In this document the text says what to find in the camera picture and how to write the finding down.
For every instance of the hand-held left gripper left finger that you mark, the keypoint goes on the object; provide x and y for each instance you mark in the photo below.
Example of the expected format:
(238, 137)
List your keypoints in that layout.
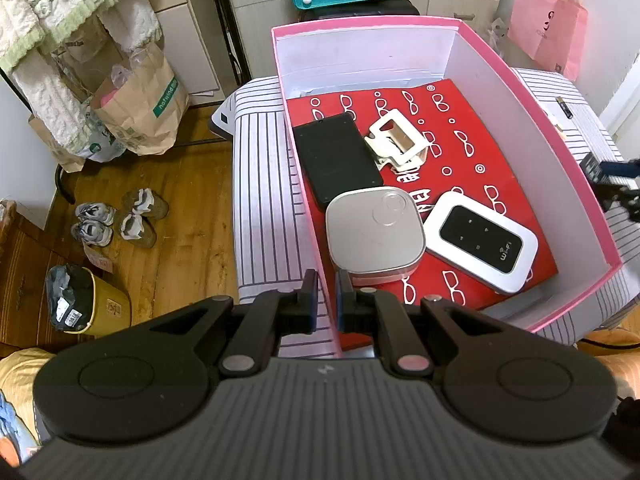
(311, 292)

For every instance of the yellow trash bin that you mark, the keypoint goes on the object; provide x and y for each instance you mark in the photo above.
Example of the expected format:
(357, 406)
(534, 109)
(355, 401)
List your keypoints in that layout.
(112, 305)

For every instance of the black suitcase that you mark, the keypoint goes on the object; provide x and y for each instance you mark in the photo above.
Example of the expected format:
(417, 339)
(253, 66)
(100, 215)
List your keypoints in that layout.
(405, 5)

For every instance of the small brown paper bag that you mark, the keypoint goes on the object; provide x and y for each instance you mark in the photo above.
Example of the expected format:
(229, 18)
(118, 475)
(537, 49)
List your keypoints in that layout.
(60, 155)

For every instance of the black power bank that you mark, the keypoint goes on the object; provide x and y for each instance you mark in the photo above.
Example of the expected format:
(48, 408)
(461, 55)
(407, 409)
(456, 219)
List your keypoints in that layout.
(335, 160)

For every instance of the pink shopping bag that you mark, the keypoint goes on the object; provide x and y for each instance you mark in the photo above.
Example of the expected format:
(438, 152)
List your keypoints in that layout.
(545, 30)

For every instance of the black and gold battery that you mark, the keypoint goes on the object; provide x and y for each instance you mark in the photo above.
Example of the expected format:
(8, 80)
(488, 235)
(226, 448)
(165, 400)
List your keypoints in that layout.
(563, 108)

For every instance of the wooden dresser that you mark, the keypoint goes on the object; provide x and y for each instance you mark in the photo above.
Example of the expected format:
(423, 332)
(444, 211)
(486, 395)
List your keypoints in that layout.
(20, 270)

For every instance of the cream hair claw clip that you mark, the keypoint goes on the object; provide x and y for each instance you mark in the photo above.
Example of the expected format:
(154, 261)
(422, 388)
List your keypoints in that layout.
(395, 152)

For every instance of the black clothes rack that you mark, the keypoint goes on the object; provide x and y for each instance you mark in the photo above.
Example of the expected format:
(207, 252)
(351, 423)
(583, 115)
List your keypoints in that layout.
(234, 45)

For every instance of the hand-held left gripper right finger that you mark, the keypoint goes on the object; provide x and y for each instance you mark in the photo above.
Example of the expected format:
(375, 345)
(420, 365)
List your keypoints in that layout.
(344, 292)

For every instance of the beige rounded case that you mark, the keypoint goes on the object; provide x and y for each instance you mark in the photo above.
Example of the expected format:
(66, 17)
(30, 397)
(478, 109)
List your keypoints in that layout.
(370, 240)

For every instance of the black bin liner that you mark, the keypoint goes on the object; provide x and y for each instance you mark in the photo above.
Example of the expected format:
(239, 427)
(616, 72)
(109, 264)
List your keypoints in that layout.
(67, 295)

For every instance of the striped tablecloth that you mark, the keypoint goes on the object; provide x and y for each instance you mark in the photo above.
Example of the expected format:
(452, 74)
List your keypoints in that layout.
(270, 185)

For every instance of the pink cardboard box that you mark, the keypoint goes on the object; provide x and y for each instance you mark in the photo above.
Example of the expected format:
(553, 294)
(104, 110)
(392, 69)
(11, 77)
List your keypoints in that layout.
(500, 60)

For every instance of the white pocket router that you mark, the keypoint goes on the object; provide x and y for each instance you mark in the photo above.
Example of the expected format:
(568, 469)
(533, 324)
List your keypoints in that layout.
(480, 240)

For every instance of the yellow cloth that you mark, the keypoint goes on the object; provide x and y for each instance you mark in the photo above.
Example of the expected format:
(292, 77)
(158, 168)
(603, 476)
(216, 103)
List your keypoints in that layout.
(20, 385)

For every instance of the beige cabinet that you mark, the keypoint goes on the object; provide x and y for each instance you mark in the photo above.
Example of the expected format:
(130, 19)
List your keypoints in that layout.
(185, 35)

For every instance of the brown shoe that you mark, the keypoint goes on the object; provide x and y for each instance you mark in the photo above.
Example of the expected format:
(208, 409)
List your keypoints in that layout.
(137, 230)
(147, 202)

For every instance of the cream and green fleece robe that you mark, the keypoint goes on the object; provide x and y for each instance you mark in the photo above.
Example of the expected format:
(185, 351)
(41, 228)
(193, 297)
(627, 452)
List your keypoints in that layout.
(35, 10)

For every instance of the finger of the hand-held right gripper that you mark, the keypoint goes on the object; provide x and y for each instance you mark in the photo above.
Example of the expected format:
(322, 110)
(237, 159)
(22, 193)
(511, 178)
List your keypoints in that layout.
(595, 167)
(620, 200)

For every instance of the red patterned paper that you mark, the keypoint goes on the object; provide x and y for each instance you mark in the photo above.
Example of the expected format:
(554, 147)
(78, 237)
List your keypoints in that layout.
(450, 160)

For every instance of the grey sneaker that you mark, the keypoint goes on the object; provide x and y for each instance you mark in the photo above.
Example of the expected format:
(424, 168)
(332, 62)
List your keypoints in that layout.
(92, 234)
(97, 212)

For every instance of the white and green plastic bag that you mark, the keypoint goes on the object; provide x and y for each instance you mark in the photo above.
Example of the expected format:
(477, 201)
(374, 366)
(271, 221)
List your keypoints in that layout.
(100, 145)

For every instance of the clear plastic bag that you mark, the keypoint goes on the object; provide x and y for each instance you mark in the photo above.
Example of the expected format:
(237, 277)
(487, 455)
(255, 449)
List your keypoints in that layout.
(500, 35)

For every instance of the large brown paper bag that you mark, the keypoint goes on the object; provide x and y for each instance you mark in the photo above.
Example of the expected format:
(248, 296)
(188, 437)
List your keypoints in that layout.
(145, 110)

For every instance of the pink paper tag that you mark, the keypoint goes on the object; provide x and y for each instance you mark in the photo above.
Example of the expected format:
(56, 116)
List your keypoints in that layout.
(99, 259)

